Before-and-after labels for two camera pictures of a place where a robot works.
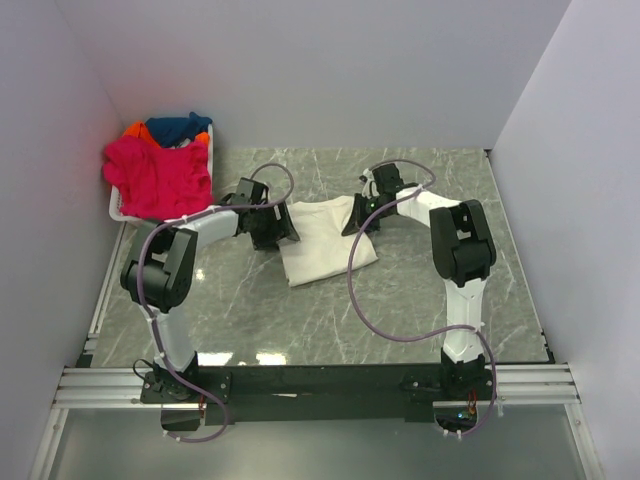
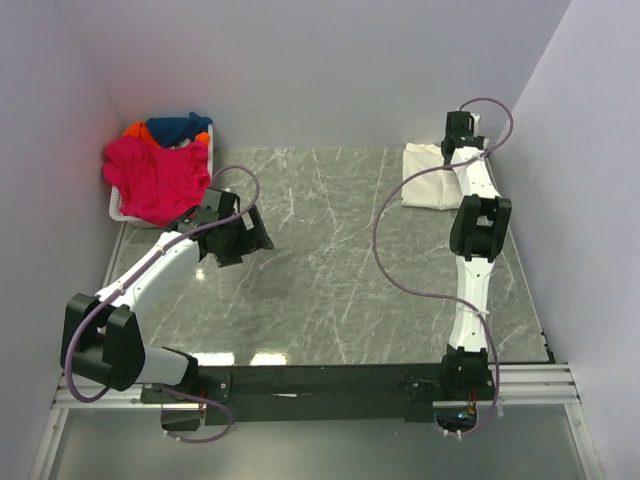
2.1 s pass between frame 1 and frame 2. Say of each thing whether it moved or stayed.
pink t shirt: stayed
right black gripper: moved
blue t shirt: stayed
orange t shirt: stayed
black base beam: stayed
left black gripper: moved
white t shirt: moved
